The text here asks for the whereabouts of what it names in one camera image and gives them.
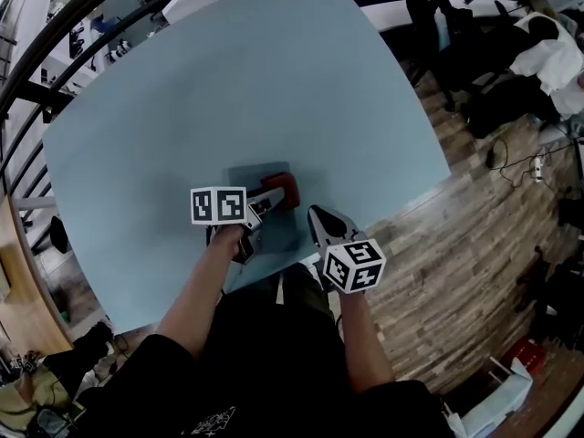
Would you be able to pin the person's left forearm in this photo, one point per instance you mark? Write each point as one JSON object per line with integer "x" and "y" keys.
{"x": 196, "y": 299}

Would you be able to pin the white power strip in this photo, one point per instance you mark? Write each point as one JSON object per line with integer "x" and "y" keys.
{"x": 538, "y": 169}

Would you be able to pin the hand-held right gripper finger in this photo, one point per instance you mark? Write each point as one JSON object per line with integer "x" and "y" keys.
{"x": 352, "y": 228}
{"x": 315, "y": 231}

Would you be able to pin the black power adapter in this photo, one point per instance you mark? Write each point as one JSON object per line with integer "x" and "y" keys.
{"x": 490, "y": 157}

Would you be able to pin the person's right forearm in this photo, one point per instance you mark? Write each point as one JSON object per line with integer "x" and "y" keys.
{"x": 365, "y": 345}

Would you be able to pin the light wooden desk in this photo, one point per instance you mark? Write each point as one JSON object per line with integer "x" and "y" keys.
{"x": 23, "y": 299}

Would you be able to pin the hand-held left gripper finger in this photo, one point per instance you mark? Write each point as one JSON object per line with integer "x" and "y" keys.
{"x": 276, "y": 199}

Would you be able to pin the black desk chair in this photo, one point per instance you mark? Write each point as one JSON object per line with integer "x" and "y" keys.
{"x": 456, "y": 44}

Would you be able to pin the person's left hand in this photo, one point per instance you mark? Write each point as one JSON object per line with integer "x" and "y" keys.
{"x": 226, "y": 240}

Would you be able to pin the grey-blue pad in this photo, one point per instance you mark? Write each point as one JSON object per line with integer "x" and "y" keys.
{"x": 283, "y": 231}

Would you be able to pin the person's dark olive trousers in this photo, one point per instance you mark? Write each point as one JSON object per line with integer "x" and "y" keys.
{"x": 305, "y": 290}

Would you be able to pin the black floor equipment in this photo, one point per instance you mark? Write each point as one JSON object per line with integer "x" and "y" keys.
{"x": 556, "y": 290}

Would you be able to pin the red plastic crate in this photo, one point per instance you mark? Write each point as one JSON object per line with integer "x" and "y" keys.
{"x": 524, "y": 356}

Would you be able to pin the red-brown sponge block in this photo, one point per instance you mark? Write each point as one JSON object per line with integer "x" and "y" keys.
{"x": 292, "y": 194}

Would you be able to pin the white cardboard box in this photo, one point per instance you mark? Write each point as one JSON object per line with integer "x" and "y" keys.
{"x": 497, "y": 404}

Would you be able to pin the person's black t-shirt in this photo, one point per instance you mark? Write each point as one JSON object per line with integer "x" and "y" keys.
{"x": 274, "y": 381}

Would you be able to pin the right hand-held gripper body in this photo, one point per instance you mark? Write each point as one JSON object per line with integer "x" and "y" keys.
{"x": 353, "y": 267}

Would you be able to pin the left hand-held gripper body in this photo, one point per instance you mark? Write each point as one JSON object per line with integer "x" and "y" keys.
{"x": 219, "y": 205}

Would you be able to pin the grey waste bin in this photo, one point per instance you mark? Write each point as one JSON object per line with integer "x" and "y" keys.
{"x": 58, "y": 235}

